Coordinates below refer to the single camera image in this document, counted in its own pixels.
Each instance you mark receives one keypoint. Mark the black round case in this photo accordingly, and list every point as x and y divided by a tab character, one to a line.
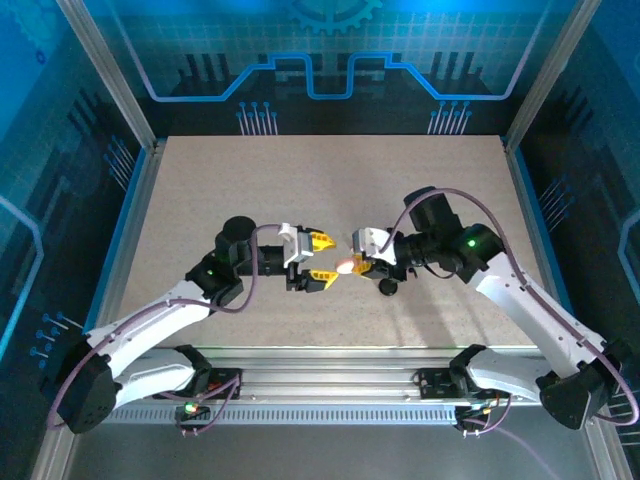
389	289

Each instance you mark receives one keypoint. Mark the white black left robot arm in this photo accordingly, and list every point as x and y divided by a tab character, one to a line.
150	310

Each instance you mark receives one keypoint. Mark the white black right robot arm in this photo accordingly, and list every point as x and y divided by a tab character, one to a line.
525	300

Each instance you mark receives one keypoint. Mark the small lit controller board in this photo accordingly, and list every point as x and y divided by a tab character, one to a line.
190	408
475	411

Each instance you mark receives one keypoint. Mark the grey metal lower panel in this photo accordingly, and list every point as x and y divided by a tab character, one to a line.
320	450

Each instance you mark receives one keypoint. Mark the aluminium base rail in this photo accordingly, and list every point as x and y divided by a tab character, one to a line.
325	375

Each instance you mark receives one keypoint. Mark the aluminium table side rail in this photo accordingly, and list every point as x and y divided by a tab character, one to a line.
135	225
520	200

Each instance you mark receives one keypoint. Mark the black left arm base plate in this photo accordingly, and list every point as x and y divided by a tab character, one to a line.
225	380

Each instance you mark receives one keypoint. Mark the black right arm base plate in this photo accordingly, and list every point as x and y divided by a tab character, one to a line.
435	382

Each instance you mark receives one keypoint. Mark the aluminium frame post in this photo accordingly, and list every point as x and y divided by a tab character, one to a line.
550	75
107	75

